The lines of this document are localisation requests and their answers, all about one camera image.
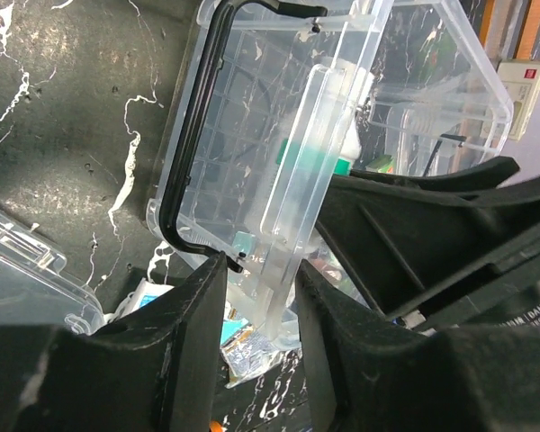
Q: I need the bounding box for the green small box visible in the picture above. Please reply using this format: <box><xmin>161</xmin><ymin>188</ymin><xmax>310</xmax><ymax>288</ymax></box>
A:
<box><xmin>365</xmin><ymin>154</ymin><xmax>394</xmax><ymax>174</ymax></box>

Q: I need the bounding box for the brown orange medicine bottle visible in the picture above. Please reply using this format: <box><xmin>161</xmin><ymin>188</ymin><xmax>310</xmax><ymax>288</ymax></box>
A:
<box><xmin>209</xmin><ymin>420</ymin><xmax>224</xmax><ymax>432</ymax></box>

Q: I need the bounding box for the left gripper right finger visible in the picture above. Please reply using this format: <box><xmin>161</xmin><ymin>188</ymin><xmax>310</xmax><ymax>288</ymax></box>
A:
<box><xmin>296</xmin><ymin>262</ymin><xmax>540</xmax><ymax>431</ymax></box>

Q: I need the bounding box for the white blue gauze packet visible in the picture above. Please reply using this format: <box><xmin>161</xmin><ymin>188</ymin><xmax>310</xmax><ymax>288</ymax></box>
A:
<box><xmin>105</xmin><ymin>279</ymin><xmax>173</xmax><ymax>323</ymax></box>

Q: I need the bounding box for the white medicine box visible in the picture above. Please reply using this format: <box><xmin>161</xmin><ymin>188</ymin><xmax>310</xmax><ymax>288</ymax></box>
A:
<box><xmin>498</xmin><ymin>58</ymin><xmax>540</xmax><ymax>141</ymax></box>

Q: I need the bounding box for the white green small bottle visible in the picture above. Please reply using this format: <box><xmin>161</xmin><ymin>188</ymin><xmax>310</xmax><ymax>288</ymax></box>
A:
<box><xmin>275</xmin><ymin>57</ymin><xmax>374</xmax><ymax>176</ymax></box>

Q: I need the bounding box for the clear box lid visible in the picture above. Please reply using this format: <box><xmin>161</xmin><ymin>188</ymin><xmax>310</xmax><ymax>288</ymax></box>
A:
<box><xmin>0</xmin><ymin>211</ymin><xmax>105</xmax><ymax>335</ymax></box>

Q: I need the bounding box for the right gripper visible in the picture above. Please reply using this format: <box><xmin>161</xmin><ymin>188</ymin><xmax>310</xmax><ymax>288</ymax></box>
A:
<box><xmin>316</xmin><ymin>157</ymin><xmax>540</xmax><ymax>329</ymax></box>

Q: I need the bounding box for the clear bag teal header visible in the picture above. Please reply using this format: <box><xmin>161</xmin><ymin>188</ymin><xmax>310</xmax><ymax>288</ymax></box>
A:
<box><xmin>220</xmin><ymin>302</ymin><xmax>289</xmax><ymax>389</ymax></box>

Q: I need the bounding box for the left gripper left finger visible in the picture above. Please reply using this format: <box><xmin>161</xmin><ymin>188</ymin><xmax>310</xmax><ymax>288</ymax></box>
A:
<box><xmin>0</xmin><ymin>253</ymin><xmax>227</xmax><ymax>431</ymax></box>

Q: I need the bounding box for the orange wooden shelf rack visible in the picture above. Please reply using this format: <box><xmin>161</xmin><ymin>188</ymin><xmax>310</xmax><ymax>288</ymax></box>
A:
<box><xmin>478</xmin><ymin>0</ymin><xmax>540</xmax><ymax>68</ymax></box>

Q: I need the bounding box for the clear first aid box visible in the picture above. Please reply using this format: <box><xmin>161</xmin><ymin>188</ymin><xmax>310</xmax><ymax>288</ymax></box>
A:
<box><xmin>147</xmin><ymin>1</ymin><xmax>514</xmax><ymax>350</ymax></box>

